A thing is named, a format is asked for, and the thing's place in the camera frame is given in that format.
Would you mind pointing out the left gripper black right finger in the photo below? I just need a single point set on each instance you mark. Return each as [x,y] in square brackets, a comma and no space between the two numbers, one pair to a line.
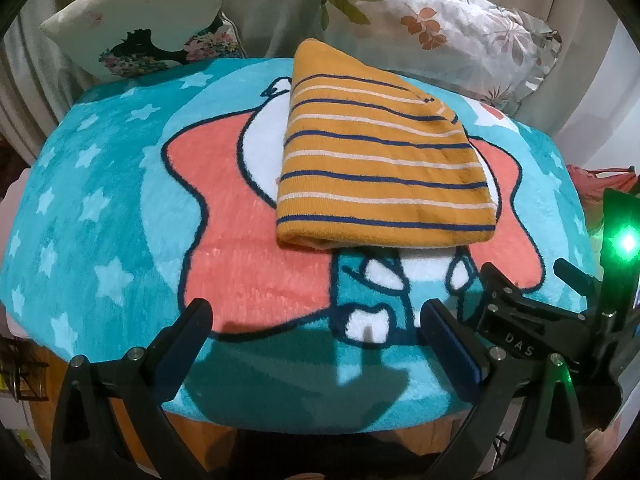
[546,441]

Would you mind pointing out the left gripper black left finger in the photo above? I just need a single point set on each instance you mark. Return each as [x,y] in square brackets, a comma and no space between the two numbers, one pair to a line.
[87,442]

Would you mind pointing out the yellow striped knit sweater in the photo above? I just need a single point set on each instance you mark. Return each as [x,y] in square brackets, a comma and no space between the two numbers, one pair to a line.
[369,159]

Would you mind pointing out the red cloth at bedside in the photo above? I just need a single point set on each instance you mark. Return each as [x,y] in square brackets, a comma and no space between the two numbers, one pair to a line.
[590,185]

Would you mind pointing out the turquoise cartoon fleece blanket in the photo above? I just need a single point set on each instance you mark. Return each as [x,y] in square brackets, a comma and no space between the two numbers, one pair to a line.
[161,189]

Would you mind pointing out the white leaf print pillow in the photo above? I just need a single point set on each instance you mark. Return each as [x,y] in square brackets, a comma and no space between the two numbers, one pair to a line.
[473,47]

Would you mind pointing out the white pillow with black bird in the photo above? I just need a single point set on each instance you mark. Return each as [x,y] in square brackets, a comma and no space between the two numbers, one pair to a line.
[121,39]

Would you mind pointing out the wooden bed frame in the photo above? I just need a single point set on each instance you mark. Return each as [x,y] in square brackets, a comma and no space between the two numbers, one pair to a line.
[212,444]

